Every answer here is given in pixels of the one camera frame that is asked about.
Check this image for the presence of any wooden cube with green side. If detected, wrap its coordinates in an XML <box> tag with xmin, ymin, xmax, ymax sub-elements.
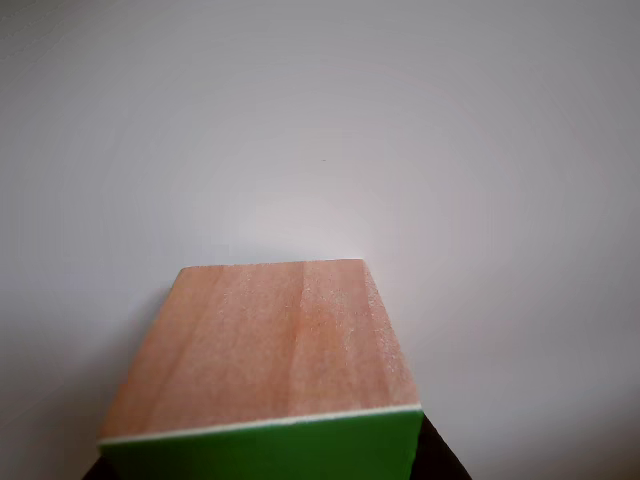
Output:
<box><xmin>95</xmin><ymin>257</ymin><xmax>426</xmax><ymax>480</ymax></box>

